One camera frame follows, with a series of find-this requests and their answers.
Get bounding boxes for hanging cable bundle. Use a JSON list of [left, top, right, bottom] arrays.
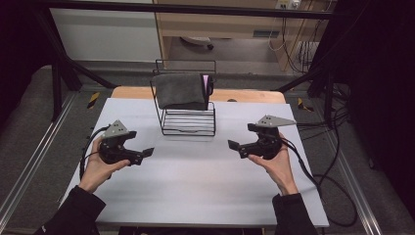
[[267, 14, 328, 73]]

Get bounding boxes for person's left hand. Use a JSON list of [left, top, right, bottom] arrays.
[[77, 136, 132, 194]]

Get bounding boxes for person's right hand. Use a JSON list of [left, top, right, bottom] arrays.
[[248, 132, 300, 197]]

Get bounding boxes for wooden board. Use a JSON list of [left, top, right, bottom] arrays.
[[111, 85, 288, 105]]

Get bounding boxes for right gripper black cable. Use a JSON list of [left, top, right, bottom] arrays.
[[279, 136, 358, 228]]

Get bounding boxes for dark grey towel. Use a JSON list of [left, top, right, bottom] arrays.
[[152, 72, 215, 112]]

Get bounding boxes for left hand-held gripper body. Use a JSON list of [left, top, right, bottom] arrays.
[[97, 119, 145, 166]]

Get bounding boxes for light wooden desk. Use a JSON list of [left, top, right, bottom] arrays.
[[153, 0, 331, 72]]

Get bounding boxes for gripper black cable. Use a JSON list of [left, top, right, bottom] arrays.
[[79, 124, 112, 181], [279, 136, 358, 228]]

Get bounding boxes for black wire rack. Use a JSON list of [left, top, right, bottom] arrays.
[[149, 59, 217, 138]]

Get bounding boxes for white table board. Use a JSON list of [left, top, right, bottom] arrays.
[[60, 97, 330, 229]]

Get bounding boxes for black metal frame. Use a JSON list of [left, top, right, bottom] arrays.
[[31, 0, 338, 122]]

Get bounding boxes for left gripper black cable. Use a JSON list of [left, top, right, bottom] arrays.
[[79, 124, 112, 181]]

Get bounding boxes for white panel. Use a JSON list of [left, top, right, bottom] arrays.
[[50, 7, 162, 63]]

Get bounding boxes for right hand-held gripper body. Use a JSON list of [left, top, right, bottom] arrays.
[[239, 114, 298, 162]]

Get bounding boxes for aluminium rail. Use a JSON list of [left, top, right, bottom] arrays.
[[320, 128, 384, 235], [0, 92, 78, 227]]

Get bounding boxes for office chair base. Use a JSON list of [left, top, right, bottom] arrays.
[[179, 35, 215, 51]]

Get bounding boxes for white power strip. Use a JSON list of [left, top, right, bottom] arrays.
[[275, 0, 301, 11]]

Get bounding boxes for black floor cables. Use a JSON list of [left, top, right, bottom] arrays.
[[295, 82, 352, 142]]

